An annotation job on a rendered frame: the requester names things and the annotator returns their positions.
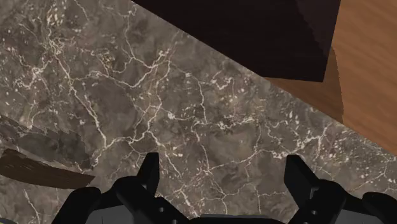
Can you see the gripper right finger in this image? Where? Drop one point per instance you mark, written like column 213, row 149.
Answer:
column 319, row 195

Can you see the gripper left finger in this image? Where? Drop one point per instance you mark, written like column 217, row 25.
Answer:
column 141, row 198

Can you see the dark brown wooden object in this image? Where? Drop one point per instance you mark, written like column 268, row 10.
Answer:
column 37, row 173

